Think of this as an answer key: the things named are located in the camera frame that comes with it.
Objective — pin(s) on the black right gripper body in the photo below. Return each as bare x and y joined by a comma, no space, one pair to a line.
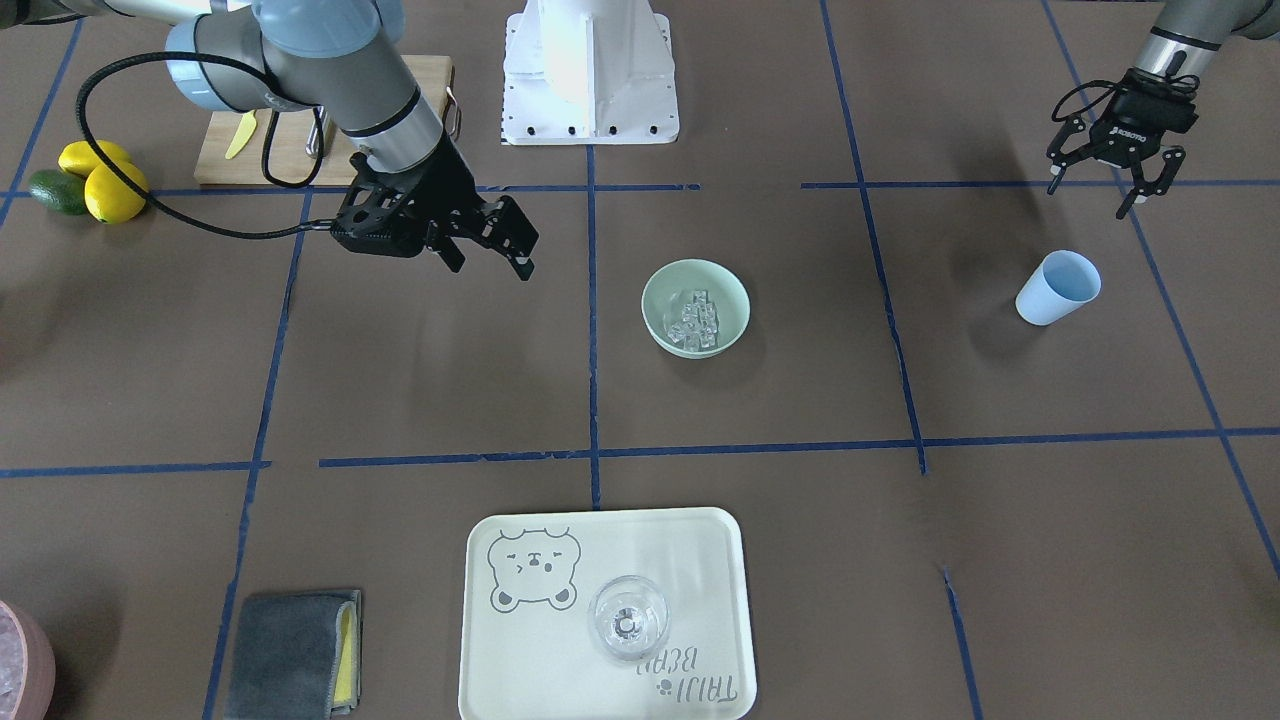
452,193

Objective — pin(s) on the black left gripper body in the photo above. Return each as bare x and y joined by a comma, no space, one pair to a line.
1133,133

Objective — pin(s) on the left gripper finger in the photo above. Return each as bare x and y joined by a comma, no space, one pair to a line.
1061,158
1142,187

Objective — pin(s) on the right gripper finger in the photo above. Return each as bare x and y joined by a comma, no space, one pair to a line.
502,226
441,244

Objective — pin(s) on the light blue cup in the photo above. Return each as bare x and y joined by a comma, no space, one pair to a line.
1064,281

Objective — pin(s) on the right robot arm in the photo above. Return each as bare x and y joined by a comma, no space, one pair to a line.
280,56

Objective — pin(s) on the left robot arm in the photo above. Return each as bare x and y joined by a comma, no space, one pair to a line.
1184,39

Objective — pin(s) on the green ceramic bowl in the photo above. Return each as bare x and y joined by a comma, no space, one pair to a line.
727,290

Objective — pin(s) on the ice cubes in bowl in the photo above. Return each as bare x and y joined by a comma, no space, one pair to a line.
692,323

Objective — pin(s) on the wooden cutting board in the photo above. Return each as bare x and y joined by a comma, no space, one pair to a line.
289,159

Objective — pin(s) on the yellow lemon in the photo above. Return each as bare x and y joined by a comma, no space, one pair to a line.
79,158
108,199

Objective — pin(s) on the green avocado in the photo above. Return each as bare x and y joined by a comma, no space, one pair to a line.
58,191

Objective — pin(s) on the clear wine glass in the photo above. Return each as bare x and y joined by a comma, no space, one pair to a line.
630,618

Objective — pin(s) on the cream bear tray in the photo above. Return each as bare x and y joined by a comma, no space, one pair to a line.
526,646

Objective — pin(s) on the grey folded cloth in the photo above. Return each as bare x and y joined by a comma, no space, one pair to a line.
297,656

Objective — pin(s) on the steel knife handle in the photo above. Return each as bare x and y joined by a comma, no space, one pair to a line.
319,138

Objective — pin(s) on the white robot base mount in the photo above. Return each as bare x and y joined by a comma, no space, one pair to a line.
589,73

